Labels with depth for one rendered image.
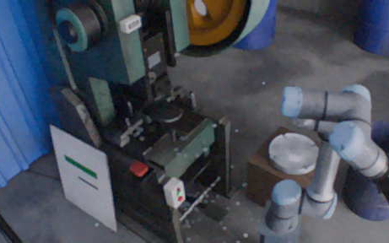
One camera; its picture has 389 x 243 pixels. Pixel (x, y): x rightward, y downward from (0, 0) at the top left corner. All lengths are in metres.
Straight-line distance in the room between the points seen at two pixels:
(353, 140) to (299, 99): 0.17
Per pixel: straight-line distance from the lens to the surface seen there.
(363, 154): 0.82
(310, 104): 0.85
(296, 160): 2.00
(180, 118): 1.65
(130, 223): 2.22
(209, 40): 1.75
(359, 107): 0.86
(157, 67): 1.58
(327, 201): 1.46
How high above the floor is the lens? 1.82
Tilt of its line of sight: 40 degrees down
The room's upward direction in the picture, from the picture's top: 6 degrees counter-clockwise
